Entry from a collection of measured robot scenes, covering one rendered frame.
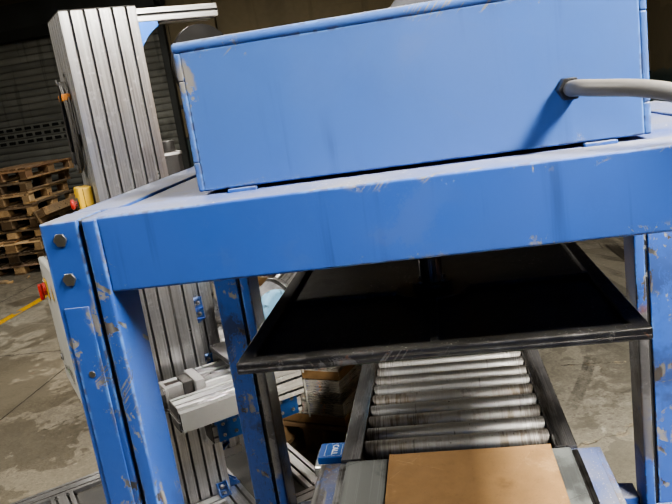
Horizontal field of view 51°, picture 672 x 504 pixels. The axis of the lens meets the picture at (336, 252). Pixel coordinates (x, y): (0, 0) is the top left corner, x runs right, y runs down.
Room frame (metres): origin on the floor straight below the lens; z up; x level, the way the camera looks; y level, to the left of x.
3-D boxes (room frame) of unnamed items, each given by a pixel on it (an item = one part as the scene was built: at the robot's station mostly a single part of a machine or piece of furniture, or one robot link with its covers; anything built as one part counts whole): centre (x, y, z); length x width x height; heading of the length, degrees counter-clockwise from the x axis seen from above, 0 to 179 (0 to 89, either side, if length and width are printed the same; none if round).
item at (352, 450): (2.18, -0.07, 0.74); 1.34 x 0.05 x 0.12; 171
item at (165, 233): (1.14, -0.15, 1.50); 0.94 x 0.68 x 0.10; 81
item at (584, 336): (1.14, -0.15, 1.30); 0.55 x 0.55 x 0.03; 81
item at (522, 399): (1.75, -0.25, 0.77); 0.47 x 0.05 x 0.05; 81
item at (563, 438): (2.11, -0.56, 0.74); 1.34 x 0.05 x 0.12; 171
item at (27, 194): (9.18, 3.90, 0.65); 1.33 x 0.94 x 1.30; 175
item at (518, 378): (1.88, -0.27, 0.77); 0.47 x 0.05 x 0.05; 81
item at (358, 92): (1.14, -0.15, 1.65); 0.60 x 0.45 x 0.20; 81
